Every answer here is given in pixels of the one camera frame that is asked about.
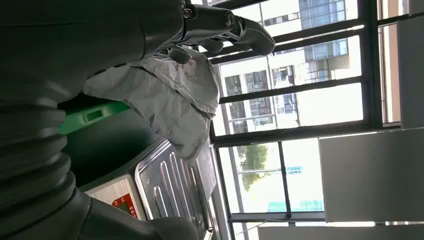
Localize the green plastic crate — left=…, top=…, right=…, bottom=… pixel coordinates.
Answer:
left=57, top=100, right=131, bottom=135

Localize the white wall panel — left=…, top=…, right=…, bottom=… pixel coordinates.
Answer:
left=318, top=127, right=424, bottom=223
left=396, top=14, right=424, bottom=129
left=257, top=225, right=424, bottom=240

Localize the dark green table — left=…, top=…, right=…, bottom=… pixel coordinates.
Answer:
left=61, top=109, right=164, bottom=188

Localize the dark window frame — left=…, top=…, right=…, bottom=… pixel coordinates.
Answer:
left=185, top=0, right=402, bottom=240

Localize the grey mailer package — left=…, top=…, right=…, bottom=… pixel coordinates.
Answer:
left=82, top=48, right=222, bottom=163

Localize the white scale with steel tray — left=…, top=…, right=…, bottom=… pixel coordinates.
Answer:
left=84, top=137, right=222, bottom=240

